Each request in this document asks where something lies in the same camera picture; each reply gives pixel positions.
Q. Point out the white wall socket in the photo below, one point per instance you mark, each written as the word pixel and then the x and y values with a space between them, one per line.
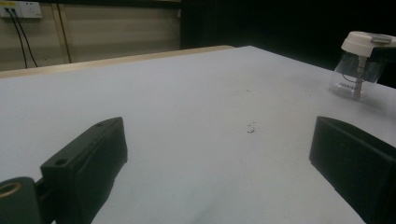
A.
pixel 26 9

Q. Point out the white table mat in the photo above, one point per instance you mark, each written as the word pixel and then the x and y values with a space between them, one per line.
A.
pixel 186 109

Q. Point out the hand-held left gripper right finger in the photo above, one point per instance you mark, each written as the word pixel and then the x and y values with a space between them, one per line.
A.
pixel 358 165

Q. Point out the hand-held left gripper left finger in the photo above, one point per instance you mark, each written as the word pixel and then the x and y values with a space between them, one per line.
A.
pixel 84 168

